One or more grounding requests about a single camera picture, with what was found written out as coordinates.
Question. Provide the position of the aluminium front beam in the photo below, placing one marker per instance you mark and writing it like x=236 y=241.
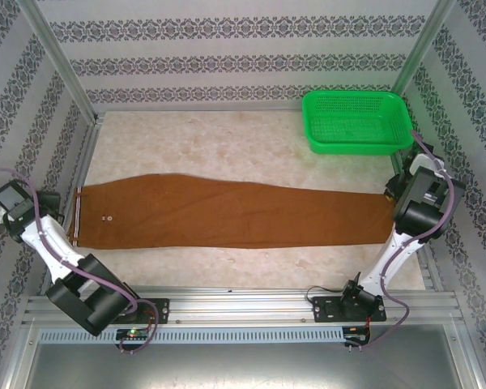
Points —
x=243 y=308

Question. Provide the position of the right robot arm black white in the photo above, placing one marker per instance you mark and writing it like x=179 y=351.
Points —
x=401 y=247

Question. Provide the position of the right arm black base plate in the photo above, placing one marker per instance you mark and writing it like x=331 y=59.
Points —
x=322 y=310

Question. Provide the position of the aluminium side rail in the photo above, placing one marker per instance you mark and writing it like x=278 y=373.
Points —
x=429 y=271
x=82 y=170

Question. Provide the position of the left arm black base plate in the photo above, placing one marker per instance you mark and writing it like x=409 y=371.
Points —
x=160 y=310

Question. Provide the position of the grey sheet metal panel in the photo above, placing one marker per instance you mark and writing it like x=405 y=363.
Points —
x=243 y=368

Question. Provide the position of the aluminium rear rail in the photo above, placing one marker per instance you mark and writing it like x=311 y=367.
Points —
x=186 y=107

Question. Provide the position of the green plastic mesh basket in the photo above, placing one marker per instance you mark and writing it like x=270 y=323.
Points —
x=320 y=146

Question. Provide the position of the aluminium frame post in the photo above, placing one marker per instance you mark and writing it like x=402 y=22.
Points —
x=423 y=44
x=61 y=61

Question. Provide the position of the brown long pants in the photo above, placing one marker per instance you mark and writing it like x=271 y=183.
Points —
x=227 y=215

